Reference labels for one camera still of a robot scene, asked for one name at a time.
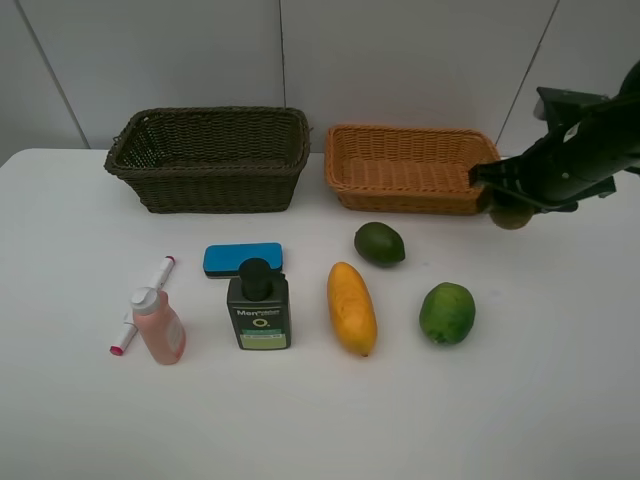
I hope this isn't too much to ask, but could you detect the dark green avocado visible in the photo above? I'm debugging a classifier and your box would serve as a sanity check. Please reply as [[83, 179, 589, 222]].
[[354, 222, 406, 267]]

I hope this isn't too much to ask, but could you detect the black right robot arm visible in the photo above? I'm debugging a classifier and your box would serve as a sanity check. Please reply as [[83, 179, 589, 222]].
[[469, 65, 639, 213]]

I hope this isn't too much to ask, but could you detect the blue whiteboard eraser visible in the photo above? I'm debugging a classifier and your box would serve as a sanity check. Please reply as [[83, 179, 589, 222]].
[[203, 242, 283, 279]]

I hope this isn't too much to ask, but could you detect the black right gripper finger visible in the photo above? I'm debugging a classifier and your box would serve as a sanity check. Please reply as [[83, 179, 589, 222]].
[[468, 158, 529, 193], [483, 186, 539, 213]]

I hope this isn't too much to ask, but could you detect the light green lime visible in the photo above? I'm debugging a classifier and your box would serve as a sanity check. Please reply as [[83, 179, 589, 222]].
[[419, 282, 476, 345]]

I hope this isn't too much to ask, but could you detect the brown kiwi fruit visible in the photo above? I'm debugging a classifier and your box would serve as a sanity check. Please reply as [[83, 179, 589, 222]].
[[489, 201, 535, 230]]

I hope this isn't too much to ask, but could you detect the orange wicker basket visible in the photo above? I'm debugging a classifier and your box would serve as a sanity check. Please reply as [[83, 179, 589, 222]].
[[324, 125, 500, 215]]

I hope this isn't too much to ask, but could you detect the dark brown wicker basket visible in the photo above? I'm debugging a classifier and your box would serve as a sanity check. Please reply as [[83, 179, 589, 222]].
[[104, 106, 310, 214]]

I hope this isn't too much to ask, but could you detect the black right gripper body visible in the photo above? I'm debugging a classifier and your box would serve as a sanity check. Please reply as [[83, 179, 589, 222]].
[[519, 97, 639, 210]]

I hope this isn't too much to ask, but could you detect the yellow mango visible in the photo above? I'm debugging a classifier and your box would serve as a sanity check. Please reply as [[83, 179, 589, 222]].
[[327, 262, 378, 357]]

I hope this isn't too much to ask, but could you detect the white red-capped marker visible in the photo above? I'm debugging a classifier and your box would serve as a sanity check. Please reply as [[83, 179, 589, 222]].
[[109, 256, 176, 356]]

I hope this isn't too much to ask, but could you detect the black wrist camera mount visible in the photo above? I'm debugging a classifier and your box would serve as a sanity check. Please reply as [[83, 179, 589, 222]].
[[533, 87, 610, 131]]

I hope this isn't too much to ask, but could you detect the dark green pump bottle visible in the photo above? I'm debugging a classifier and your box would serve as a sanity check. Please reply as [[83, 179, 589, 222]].
[[227, 258, 291, 351]]

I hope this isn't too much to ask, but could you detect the pink lotion bottle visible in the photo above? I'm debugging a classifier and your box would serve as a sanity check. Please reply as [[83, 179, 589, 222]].
[[134, 290, 186, 365]]

